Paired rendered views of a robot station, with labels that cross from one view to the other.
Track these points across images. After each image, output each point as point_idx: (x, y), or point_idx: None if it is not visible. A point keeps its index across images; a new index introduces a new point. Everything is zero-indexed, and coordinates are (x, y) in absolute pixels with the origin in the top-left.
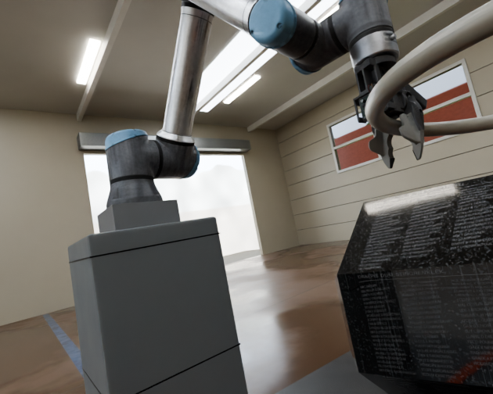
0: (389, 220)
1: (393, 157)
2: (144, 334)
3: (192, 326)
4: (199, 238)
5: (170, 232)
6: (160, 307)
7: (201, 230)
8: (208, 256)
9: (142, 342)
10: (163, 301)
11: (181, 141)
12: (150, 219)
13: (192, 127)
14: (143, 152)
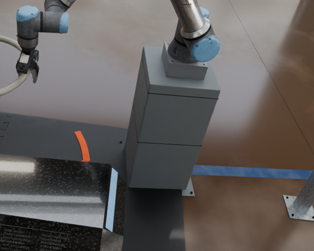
0: (78, 160)
1: (33, 80)
2: (137, 94)
3: (138, 111)
4: (146, 84)
5: (145, 70)
6: (139, 92)
7: (147, 82)
8: (144, 96)
9: (136, 95)
10: (139, 91)
11: (181, 32)
12: (164, 61)
13: (185, 26)
14: (179, 26)
